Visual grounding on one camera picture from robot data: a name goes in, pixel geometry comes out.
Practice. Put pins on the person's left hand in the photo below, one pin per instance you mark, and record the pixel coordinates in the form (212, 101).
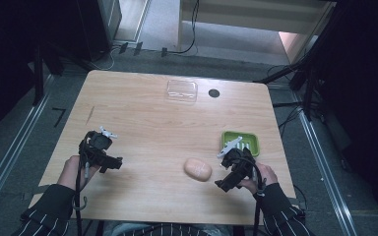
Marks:
(72, 173)

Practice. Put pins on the black metal stand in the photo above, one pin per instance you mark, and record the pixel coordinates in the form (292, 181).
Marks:
(308, 82)

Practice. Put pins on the green soap dish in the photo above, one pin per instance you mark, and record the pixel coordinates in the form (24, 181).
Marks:
(251, 144)

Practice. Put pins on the person's right hand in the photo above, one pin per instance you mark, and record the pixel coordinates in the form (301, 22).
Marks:
(265, 178)

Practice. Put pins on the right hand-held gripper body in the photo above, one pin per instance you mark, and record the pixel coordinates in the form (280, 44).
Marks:
(241, 162)

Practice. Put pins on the beige bread roll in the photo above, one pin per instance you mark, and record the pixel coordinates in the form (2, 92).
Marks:
(198, 169)

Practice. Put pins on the clear plastic container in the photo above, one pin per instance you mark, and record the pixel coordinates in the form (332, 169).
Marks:
(182, 90)

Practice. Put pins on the metal floor rail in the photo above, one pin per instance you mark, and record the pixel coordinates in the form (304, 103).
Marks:
(10, 157)
(328, 177)

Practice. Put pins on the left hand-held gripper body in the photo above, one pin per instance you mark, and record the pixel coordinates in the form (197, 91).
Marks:
(95, 147)

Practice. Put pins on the black cabinet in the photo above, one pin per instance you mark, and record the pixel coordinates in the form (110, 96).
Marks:
(95, 23)

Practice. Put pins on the white wooden shelf unit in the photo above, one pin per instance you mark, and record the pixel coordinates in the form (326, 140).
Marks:
(242, 16)

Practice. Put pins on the black round table grommet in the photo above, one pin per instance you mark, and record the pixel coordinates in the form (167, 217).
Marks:
(214, 93)

